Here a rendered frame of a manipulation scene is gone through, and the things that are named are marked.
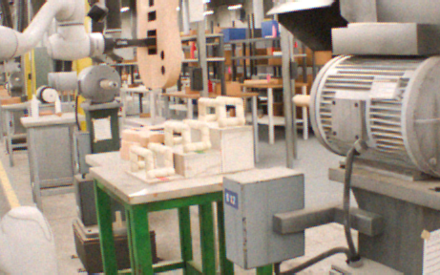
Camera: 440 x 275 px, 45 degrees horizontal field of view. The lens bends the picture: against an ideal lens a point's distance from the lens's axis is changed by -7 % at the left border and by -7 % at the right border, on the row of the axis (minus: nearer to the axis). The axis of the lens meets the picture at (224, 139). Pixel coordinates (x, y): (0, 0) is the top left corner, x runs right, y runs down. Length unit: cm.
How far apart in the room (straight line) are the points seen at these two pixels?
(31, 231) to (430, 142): 111
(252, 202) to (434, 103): 44
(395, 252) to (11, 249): 106
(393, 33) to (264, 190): 43
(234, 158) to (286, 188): 100
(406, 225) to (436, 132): 21
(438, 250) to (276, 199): 37
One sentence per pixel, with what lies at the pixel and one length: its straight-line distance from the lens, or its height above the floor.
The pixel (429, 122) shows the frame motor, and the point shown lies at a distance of 108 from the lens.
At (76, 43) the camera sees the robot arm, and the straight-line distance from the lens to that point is 205.
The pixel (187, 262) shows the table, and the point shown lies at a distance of 330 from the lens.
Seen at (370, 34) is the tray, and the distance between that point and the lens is 122.
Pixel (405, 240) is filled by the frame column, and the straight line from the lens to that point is 117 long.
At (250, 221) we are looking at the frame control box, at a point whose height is 103.
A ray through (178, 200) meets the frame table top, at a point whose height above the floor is 89.
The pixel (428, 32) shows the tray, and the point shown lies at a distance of 115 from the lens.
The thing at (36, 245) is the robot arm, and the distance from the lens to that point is 166.
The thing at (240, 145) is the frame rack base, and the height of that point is 103.
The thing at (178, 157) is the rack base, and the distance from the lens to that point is 217.
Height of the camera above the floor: 138
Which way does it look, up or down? 8 degrees down
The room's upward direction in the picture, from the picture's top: 3 degrees counter-clockwise
